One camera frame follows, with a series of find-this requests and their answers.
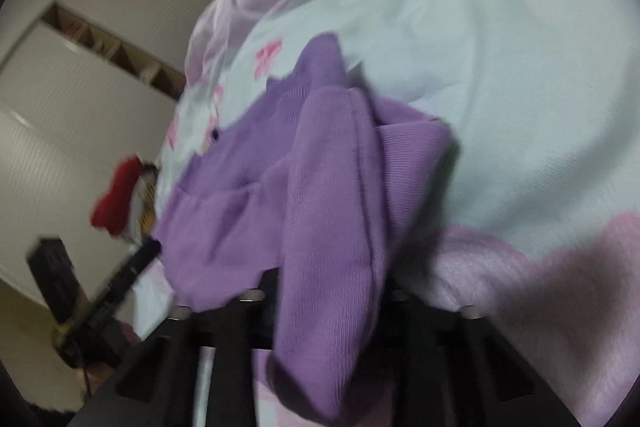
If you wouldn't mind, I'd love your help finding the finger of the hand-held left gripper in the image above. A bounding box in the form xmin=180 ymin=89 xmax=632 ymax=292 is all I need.
xmin=85 ymin=238 xmax=163 ymax=325

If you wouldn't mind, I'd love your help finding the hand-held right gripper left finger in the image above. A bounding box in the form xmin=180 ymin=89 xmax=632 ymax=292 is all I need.
xmin=67 ymin=271 xmax=281 ymax=427

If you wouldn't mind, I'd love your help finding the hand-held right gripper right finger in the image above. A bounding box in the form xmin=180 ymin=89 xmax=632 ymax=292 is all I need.
xmin=384 ymin=287 xmax=581 ymax=427

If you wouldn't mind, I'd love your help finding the purple sweater with green print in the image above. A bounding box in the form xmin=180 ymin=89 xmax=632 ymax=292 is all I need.
xmin=150 ymin=34 xmax=453 ymax=425

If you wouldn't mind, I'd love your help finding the stack of folded clothes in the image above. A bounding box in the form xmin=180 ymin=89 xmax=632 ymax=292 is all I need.
xmin=122 ymin=162 xmax=162 ymax=244

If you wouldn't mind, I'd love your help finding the red folded garment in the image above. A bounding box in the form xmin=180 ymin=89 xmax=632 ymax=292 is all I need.
xmin=90 ymin=154 xmax=146 ymax=238

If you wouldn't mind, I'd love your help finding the white louvered wardrobe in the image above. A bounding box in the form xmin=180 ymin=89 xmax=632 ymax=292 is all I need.
xmin=0 ymin=0 xmax=217 ymax=290

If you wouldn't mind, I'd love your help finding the floral pink and white duvet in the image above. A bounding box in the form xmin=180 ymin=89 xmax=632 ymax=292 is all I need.
xmin=134 ymin=0 xmax=640 ymax=427

